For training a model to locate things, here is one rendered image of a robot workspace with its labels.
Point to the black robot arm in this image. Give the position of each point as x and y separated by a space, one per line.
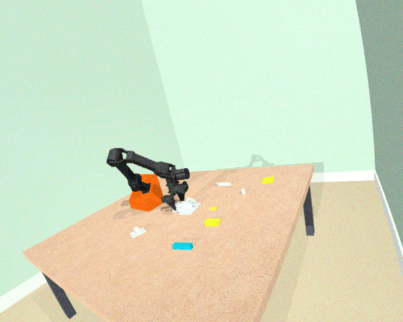
161 169

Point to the yellow flat plate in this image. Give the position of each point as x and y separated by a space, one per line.
268 179

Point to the yellow rectangular block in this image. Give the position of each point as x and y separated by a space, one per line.
212 222

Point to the cyan flat bar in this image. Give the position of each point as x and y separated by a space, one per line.
182 246

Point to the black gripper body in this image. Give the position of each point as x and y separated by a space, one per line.
169 198

